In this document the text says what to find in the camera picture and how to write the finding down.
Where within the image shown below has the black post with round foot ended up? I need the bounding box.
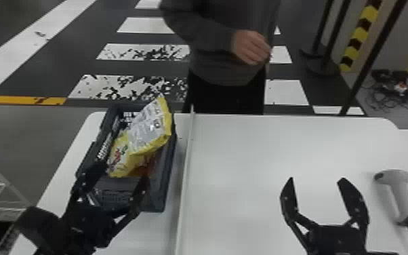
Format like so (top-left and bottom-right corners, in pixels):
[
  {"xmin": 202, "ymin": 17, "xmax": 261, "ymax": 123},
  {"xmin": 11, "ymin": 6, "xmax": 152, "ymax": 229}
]
[{"xmin": 299, "ymin": 0, "xmax": 352, "ymax": 78}]

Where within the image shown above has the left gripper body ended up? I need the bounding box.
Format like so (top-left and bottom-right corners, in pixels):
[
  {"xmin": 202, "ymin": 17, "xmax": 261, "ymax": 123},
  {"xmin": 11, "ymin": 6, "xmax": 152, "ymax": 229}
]
[{"xmin": 60, "ymin": 204, "xmax": 128, "ymax": 254}]

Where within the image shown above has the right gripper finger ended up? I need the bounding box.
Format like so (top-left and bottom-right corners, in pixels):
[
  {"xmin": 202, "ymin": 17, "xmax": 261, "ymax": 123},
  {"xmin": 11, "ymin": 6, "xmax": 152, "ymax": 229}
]
[
  {"xmin": 279, "ymin": 176, "xmax": 319, "ymax": 251},
  {"xmin": 336, "ymin": 177, "xmax": 371, "ymax": 231}
]

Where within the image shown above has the person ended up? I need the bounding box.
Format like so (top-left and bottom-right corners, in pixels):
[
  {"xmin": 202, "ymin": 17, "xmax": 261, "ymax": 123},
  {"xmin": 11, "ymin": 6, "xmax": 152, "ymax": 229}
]
[{"xmin": 159, "ymin": 0, "xmax": 283, "ymax": 115}]

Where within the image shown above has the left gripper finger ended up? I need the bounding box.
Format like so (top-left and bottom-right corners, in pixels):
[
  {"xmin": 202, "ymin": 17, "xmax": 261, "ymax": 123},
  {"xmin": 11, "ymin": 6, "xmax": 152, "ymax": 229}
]
[
  {"xmin": 117, "ymin": 176, "xmax": 152, "ymax": 230},
  {"xmin": 69, "ymin": 159, "xmax": 107, "ymax": 213}
]

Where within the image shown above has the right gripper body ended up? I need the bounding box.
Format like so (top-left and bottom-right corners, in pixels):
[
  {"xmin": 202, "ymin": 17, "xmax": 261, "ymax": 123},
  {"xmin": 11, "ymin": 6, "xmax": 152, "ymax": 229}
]
[{"xmin": 304, "ymin": 224, "xmax": 401, "ymax": 255}]

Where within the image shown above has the hand scanner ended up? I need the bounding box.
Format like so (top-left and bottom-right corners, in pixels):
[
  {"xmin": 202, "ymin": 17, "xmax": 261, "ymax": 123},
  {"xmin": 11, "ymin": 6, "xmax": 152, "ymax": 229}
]
[{"xmin": 373, "ymin": 168, "xmax": 408, "ymax": 255}]

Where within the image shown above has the yellow snack packet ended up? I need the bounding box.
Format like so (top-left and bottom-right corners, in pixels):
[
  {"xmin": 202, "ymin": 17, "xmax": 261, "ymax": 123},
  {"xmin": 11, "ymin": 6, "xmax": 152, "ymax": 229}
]
[{"xmin": 106, "ymin": 94, "xmax": 174, "ymax": 179}]

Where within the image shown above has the black basket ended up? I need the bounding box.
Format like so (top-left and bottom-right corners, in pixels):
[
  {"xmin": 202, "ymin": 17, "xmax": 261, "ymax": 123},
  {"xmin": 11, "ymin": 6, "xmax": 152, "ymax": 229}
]
[{"xmin": 75, "ymin": 100, "xmax": 178, "ymax": 214}]

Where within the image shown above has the black cable bundle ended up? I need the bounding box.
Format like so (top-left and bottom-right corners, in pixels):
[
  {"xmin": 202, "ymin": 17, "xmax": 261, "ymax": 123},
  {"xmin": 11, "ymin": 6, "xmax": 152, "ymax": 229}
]
[{"xmin": 361, "ymin": 68, "xmax": 408, "ymax": 112}]

